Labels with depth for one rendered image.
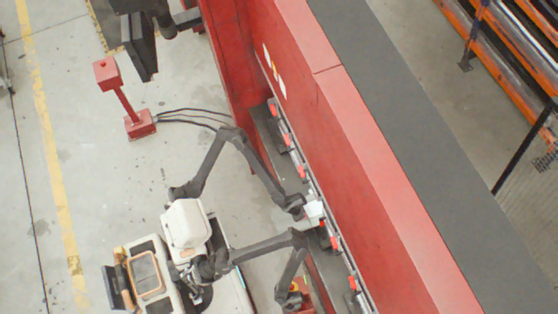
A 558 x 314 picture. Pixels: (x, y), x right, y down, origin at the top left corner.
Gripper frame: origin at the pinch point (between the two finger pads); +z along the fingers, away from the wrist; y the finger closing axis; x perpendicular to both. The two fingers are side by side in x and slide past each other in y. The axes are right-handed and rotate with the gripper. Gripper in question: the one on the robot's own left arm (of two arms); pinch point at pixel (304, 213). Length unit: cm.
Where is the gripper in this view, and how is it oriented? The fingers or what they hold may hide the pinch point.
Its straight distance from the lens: 277.9
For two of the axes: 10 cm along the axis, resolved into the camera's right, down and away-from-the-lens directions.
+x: -7.9, 5.2, 3.4
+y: -3.3, -8.1, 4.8
